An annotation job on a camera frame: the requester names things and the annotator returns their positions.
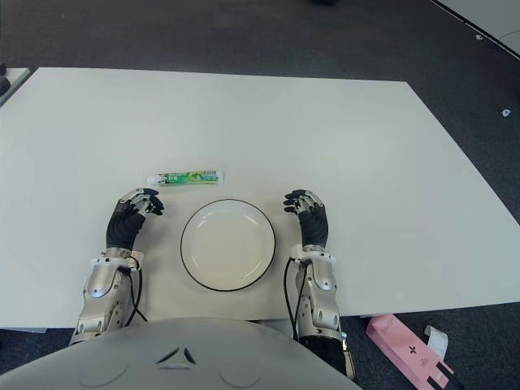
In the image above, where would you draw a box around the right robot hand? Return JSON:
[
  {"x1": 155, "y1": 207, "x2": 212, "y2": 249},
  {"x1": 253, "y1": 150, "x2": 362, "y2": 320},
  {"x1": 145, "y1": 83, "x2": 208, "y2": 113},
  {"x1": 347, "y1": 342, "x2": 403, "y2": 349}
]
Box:
[{"x1": 283, "y1": 188, "x2": 329, "y2": 248}]

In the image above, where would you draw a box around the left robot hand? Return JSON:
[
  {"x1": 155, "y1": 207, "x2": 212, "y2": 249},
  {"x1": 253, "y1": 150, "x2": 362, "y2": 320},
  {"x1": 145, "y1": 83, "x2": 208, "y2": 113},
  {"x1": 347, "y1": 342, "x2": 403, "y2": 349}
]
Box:
[{"x1": 106, "y1": 187, "x2": 166, "y2": 249}]

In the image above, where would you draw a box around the green toothpaste tube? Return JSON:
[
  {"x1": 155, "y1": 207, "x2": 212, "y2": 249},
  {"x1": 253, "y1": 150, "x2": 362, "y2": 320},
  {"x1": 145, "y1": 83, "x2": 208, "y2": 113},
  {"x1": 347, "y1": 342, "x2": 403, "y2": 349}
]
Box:
[{"x1": 145, "y1": 169, "x2": 226, "y2": 187}]

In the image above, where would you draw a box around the white plate black rim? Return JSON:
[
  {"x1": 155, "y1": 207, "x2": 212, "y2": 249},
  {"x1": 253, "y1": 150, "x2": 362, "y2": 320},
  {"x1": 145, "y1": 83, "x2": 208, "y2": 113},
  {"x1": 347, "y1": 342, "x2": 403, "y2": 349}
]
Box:
[{"x1": 180, "y1": 198, "x2": 276, "y2": 292}]

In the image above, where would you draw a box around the pink cardboard box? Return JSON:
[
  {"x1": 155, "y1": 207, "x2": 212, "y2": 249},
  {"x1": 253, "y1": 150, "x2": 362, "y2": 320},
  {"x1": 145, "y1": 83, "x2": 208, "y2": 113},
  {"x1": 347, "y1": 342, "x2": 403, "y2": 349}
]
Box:
[{"x1": 365, "y1": 313, "x2": 456, "y2": 390}]

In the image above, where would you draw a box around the grey robot torso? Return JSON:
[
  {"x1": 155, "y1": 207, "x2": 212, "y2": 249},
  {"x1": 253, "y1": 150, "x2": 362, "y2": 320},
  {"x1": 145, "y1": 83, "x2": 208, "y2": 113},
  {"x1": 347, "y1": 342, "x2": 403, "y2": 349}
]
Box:
[{"x1": 0, "y1": 316, "x2": 362, "y2": 390}]

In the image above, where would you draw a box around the white paper tag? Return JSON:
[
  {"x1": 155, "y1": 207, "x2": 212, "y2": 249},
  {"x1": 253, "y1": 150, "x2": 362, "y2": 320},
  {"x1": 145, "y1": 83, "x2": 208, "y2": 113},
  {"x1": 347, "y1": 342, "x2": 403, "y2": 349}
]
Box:
[{"x1": 423, "y1": 324, "x2": 449, "y2": 361}]

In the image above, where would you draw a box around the white desk black edge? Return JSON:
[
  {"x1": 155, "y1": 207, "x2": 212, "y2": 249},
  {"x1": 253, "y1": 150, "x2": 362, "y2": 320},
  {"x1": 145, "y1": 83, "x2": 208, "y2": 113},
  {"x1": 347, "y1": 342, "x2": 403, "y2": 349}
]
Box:
[{"x1": 430, "y1": 0, "x2": 520, "y2": 62}]

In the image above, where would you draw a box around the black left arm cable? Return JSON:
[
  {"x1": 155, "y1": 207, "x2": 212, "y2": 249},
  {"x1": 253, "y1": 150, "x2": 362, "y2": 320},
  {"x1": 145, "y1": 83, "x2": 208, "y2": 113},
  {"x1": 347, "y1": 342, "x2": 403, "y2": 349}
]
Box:
[{"x1": 121, "y1": 263, "x2": 150, "y2": 326}]

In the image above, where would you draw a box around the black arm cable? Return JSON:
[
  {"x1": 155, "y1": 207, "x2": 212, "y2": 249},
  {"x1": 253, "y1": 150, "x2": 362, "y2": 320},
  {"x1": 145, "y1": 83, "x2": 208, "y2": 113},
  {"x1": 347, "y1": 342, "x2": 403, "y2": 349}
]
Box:
[
  {"x1": 121, "y1": 263, "x2": 150, "y2": 326},
  {"x1": 284, "y1": 258, "x2": 310, "y2": 338}
]

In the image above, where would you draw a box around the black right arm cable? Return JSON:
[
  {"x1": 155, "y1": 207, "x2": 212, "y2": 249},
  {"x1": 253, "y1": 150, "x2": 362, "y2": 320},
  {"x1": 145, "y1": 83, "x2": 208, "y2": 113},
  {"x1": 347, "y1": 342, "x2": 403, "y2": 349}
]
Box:
[{"x1": 284, "y1": 258, "x2": 310, "y2": 338}]

